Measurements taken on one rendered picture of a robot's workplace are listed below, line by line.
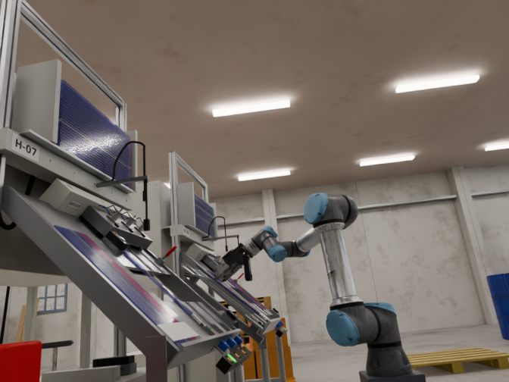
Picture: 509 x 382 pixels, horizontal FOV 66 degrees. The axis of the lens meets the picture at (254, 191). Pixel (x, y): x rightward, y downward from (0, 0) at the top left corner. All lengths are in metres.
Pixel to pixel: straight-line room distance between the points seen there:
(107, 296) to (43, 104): 0.75
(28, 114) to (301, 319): 9.23
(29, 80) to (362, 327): 1.41
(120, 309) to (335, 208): 0.81
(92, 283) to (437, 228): 10.40
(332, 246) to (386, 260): 9.20
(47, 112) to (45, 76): 0.14
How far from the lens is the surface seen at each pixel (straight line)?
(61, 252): 1.18
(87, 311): 1.90
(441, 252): 11.02
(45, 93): 1.56
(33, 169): 1.48
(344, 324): 1.35
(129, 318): 1.06
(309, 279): 10.28
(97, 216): 1.53
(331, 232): 1.42
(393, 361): 1.47
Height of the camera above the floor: 0.79
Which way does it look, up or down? 17 degrees up
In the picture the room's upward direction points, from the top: 6 degrees counter-clockwise
